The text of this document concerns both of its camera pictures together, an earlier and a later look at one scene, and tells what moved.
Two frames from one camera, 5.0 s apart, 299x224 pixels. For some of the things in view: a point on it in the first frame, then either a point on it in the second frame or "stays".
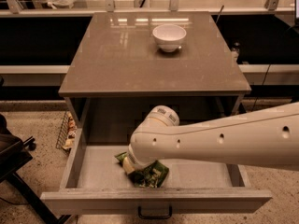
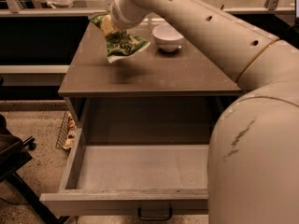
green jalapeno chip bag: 151,175 to 120,44
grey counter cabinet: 119,74 stays
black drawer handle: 154,217 stays
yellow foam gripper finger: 128,166 to 106,24
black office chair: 14,155 stays
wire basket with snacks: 67,133 stays
